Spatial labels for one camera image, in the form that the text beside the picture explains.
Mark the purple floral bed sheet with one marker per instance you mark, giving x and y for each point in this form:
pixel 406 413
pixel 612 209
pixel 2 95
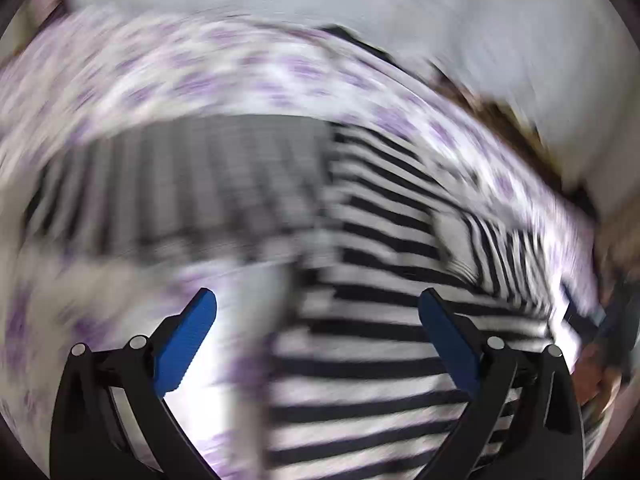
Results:
pixel 200 75

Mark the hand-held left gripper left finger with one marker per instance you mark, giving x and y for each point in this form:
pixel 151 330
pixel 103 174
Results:
pixel 186 342

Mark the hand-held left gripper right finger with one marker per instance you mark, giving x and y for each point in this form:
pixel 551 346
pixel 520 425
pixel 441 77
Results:
pixel 449 342

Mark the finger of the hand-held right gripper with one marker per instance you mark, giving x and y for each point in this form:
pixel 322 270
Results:
pixel 582 317

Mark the person's right hand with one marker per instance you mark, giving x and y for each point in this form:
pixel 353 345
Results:
pixel 595 377

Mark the black and white striped shirt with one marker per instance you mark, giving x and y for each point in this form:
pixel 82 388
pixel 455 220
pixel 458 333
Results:
pixel 370 280

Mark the brown wooden headboard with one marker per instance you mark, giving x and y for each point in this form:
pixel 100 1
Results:
pixel 520 130

